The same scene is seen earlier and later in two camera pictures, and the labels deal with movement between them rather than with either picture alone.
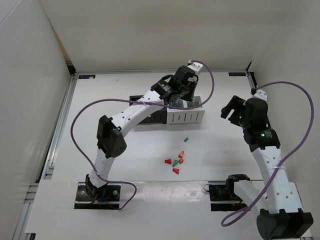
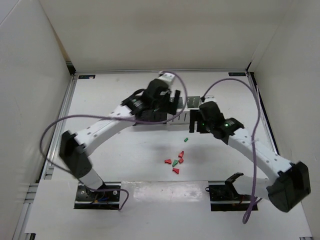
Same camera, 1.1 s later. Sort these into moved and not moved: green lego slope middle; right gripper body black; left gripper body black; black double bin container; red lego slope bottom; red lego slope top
Moved: right gripper body black; left gripper body black
Not moved: red lego slope top; green lego slope middle; red lego slope bottom; black double bin container
